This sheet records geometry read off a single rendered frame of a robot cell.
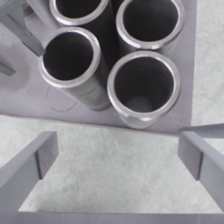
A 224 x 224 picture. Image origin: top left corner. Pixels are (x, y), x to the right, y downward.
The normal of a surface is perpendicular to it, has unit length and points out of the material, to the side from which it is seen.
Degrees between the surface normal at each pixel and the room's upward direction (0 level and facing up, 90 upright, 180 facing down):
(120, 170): 0
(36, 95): 0
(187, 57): 0
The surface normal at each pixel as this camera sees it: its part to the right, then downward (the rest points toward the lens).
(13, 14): 0.52, 0.83
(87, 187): -0.14, -0.16
